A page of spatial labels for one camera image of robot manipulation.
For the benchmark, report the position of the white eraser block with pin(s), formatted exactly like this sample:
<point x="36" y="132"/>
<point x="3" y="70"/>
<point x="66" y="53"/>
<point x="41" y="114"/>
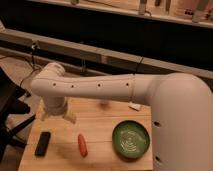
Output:
<point x="134" y="106"/>

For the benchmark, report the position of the black remote control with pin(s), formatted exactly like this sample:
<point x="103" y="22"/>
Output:
<point x="42" y="144"/>

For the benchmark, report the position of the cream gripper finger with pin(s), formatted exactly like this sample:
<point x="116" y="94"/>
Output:
<point x="44" y="116"/>
<point x="70" y="116"/>

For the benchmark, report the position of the green ceramic bowl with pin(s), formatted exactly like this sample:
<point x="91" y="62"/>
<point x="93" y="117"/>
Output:
<point x="130" y="140"/>

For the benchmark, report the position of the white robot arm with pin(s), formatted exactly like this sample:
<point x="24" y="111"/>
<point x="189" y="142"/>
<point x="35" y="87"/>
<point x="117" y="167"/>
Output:
<point x="181" y="110"/>

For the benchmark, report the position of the orange carrot toy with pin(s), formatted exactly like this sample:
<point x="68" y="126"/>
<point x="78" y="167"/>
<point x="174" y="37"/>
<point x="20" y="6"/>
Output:
<point x="82" y="145"/>

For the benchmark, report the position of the black chair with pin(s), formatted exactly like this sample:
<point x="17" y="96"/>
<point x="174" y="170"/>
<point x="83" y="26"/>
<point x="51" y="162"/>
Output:
<point x="10" y="104"/>

